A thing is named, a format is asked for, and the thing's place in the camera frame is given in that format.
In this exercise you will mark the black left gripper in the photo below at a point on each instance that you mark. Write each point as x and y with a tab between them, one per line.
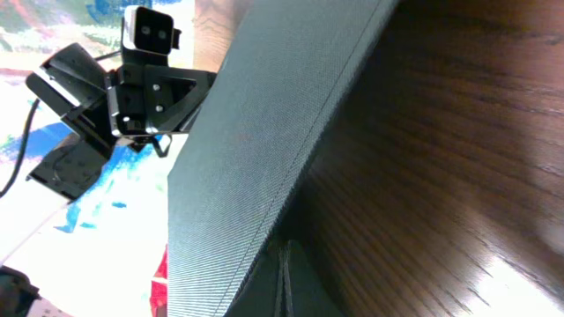
147	101

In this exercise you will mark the black storage box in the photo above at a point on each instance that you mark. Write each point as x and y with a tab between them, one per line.
289	67

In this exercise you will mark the red Hacks candy bag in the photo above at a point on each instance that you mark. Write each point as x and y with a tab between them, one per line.
159	283

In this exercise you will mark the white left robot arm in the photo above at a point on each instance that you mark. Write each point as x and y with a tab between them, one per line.
77	166

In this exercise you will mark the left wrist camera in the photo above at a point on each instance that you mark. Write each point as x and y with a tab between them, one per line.
148	36

